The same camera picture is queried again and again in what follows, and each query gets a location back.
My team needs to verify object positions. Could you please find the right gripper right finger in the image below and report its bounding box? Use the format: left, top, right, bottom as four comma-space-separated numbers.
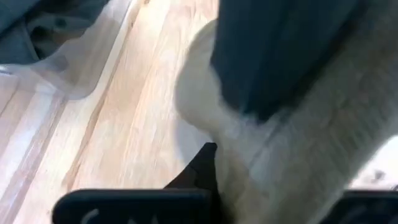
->
319, 189, 398, 224

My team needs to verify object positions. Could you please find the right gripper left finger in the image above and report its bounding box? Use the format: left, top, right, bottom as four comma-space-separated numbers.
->
52, 142, 223, 224

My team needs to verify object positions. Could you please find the beige baseball cap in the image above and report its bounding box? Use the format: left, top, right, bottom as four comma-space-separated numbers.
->
174, 0, 398, 224

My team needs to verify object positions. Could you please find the dark green baseball cap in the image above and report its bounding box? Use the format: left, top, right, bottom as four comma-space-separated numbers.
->
210, 0, 371, 123

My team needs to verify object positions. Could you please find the charcoal baseball cap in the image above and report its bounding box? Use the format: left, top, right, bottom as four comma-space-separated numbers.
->
0, 0, 109, 65

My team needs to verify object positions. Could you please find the clear plastic storage bin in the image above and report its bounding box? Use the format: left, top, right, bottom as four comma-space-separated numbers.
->
0, 0, 141, 224

